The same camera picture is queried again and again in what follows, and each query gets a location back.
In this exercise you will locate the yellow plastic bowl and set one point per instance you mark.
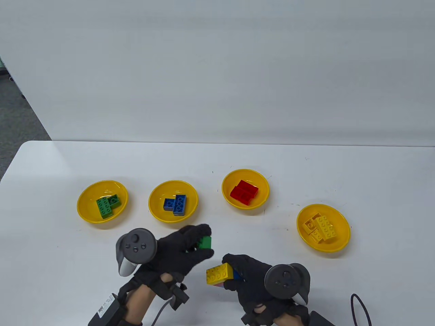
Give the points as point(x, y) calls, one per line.
point(341, 224)
point(86, 203)
point(158, 192)
point(261, 183)

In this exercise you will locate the person's left forearm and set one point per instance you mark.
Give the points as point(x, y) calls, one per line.
point(142, 305)

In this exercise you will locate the red long toy brick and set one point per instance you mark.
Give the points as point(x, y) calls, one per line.
point(249, 188)

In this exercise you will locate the blue long toy brick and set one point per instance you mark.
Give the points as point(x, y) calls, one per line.
point(180, 205)

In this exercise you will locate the black wrist sensor box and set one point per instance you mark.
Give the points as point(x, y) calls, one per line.
point(321, 321)
point(107, 310)

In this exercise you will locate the large multicolour toy brick block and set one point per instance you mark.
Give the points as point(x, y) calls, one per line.
point(219, 273)

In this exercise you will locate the green long toy brick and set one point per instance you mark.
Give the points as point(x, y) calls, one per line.
point(103, 209)

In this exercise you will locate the yellow small toy brick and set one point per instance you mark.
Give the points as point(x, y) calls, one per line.
point(314, 217)
point(308, 225)

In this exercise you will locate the blue small toy brick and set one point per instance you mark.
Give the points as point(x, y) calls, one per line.
point(168, 203)

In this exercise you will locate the person's left hand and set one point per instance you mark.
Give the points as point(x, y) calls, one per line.
point(173, 253)

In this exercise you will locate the red small toy brick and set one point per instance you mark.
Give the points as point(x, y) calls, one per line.
point(246, 199)
point(236, 193)

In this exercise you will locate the person's right forearm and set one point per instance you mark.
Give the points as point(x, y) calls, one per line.
point(287, 322)

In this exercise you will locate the grey handheld controller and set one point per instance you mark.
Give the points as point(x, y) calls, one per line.
point(285, 282)
point(136, 244)

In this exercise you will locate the person's right hand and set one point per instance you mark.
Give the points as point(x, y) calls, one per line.
point(251, 282)

